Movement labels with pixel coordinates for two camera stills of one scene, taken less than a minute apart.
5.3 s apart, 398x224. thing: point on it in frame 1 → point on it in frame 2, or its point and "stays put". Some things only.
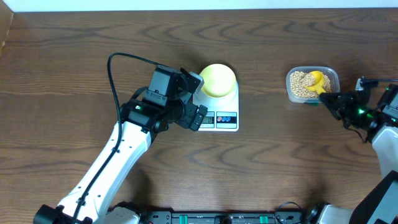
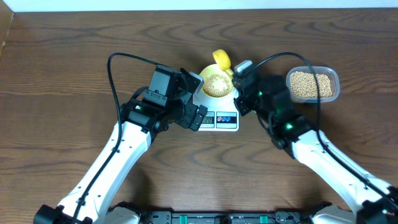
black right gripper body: (361, 112) → (244, 105)
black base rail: (308, 215) stays put
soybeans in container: (300, 81) stays put
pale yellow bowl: (219, 80) stays put
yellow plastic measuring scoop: (318, 86) → (223, 61)
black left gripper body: (185, 119) stays put
